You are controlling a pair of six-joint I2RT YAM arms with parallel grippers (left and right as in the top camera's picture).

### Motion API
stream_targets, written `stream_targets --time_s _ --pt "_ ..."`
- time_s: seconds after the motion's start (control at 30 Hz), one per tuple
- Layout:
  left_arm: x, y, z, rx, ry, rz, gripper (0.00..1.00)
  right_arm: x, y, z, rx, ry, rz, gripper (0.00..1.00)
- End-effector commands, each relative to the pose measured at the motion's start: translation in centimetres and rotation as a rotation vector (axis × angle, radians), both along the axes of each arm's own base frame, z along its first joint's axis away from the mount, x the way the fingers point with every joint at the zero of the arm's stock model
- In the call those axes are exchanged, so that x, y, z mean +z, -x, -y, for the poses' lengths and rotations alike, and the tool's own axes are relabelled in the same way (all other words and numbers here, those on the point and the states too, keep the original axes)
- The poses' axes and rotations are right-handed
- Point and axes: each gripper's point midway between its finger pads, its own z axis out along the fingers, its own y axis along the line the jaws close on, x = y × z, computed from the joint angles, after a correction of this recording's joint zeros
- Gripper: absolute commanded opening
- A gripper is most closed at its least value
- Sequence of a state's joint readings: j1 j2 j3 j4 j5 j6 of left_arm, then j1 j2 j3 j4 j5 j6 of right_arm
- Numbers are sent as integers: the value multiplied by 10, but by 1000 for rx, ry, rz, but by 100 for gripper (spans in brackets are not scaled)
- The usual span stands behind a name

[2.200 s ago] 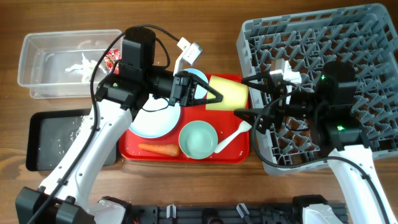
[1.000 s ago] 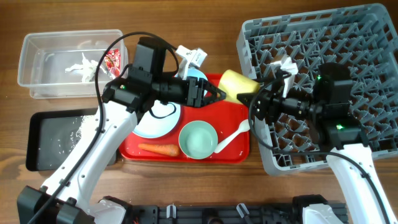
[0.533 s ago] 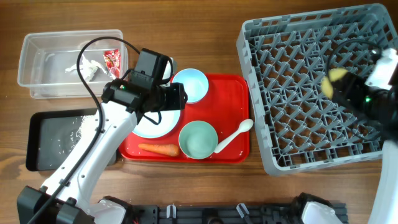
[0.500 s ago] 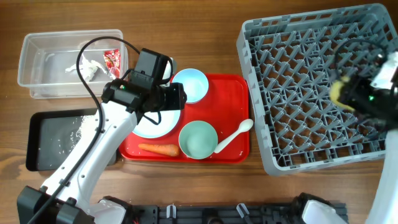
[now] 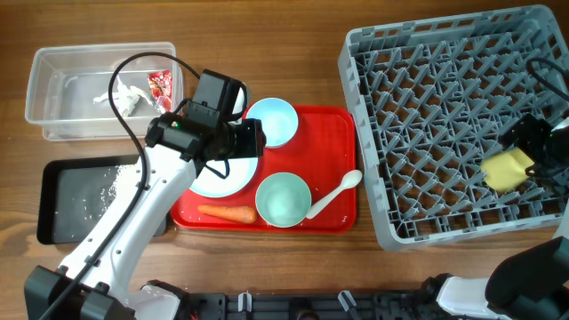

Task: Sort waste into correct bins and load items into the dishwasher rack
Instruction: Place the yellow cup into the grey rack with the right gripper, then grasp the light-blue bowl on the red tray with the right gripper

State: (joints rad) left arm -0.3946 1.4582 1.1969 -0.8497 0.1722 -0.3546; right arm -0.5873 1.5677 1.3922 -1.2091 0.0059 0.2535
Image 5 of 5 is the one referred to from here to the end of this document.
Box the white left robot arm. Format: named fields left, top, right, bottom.
left=24, top=70, right=265, bottom=319

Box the red plastic tray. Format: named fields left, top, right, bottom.
left=170, top=105, right=357, bottom=234

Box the white plastic spoon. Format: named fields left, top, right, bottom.
left=306, top=170, right=363, bottom=220

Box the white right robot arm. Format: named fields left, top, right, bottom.
left=417, top=115, right=568, bottom=319

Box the mint green bowl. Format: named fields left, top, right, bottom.
left=255, top=172, right=312, bottom=228

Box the food scraps and rice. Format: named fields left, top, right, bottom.
left=100, top=164, right=137, bottom=204

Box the light blue bowl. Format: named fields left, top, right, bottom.
left=245, top=98, right=299, bottom=148

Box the light blue plate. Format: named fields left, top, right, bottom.
left=190, top=157, right=259, bottom=198

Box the orange carrot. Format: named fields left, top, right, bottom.
left=197, top=205, right=257, bottom=224

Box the clear plastic waste bin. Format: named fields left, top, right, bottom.
left=25, top=42, right=183, bottom=141

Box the grey plastic dishwasher rack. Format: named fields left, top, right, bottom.
left=338, top=5, right=568, bottom=252

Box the red snack wrapper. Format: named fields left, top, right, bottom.
left=148, top=70, right=172, bottom=114

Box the white tissue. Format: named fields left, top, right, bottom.
left=113, top=76, right=153, bottom=117

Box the black waste tray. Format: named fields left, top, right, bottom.
left=36, top=153, right=169, bottom=246

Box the yellow plastic cup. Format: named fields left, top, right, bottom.
left=480, top=148, right=534, bottom=192

